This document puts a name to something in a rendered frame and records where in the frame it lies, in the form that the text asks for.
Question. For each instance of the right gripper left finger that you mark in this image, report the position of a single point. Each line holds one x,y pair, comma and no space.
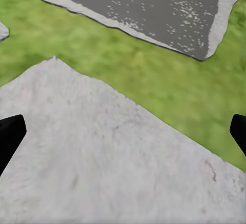
12,132

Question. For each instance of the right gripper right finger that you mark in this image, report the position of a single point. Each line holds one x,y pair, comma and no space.
238,130

